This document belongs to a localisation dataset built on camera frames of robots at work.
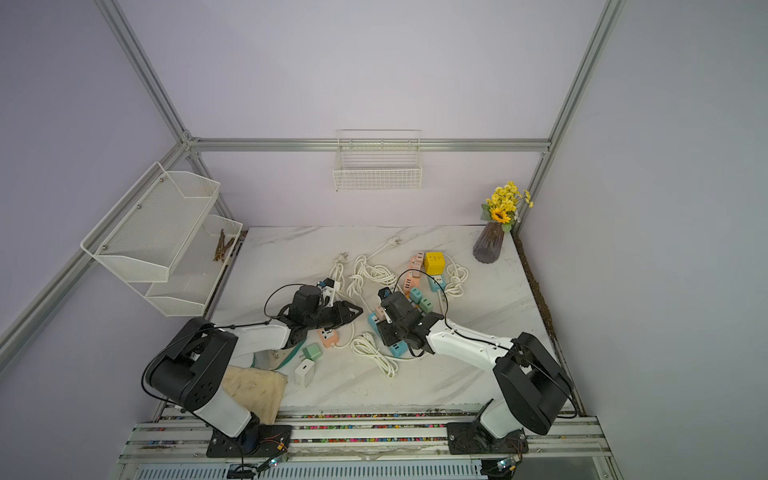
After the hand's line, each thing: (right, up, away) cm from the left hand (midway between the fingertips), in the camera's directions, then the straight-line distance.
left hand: (359, 314), depth 90 cm
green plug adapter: (-14, -10, -3) cm, 17 cm away
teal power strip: (+26, +10, +14) cm, 31 cm away
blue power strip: (+12, -9, -5) cm, 16 cm away
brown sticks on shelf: (-46, +21, +7) cm, 52 cm away
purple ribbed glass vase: (+45, +22, +16) cm, 53 cm away
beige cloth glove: (-27, -20, -8) cm, 34 cm away
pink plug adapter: (-9, -7, -2) cm, 11 cm away
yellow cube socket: (+25, +16, +11) cm, 31 cm away
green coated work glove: (-24, -12, -4) cm, 27 cm away
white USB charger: (-13, -14, -11) cm, 22 cm away
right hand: (+10, -4, -2) cm, 11 cm away
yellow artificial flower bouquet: (+44, +34, +1) cm, 56 cm away
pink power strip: (+17, +10, +11) cm, 23 cm away
